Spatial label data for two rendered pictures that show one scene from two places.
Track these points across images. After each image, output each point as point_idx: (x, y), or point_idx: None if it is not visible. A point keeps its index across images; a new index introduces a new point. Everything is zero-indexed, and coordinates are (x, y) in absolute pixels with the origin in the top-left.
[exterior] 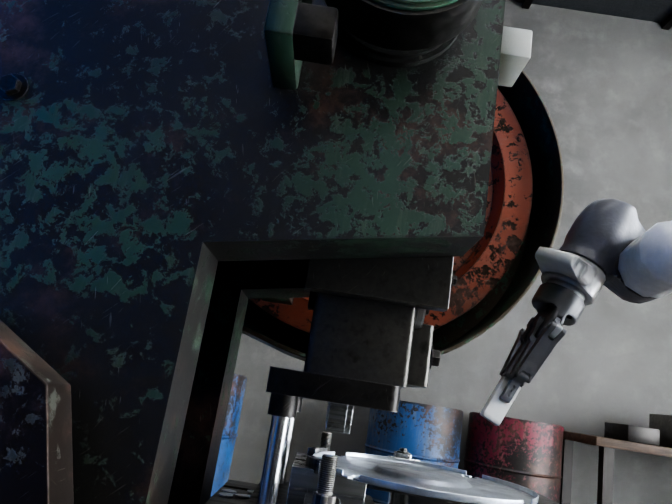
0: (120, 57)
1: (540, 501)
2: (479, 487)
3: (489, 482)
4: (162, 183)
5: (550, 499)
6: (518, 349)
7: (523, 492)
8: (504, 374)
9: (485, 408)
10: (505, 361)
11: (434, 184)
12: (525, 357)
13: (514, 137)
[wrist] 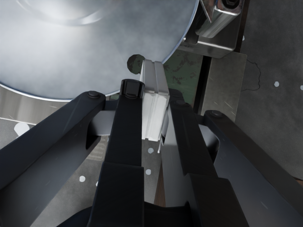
0: None
1: (5, 91)
2: (43, 31)
3: (106, 78)
4: None
5: (34, 122)
6: (199, 157)
7: (50, 95)
8: (130, 79)
9: (146, 62)
10: (250, 138)
11: None
12: (72, 115)
13: None
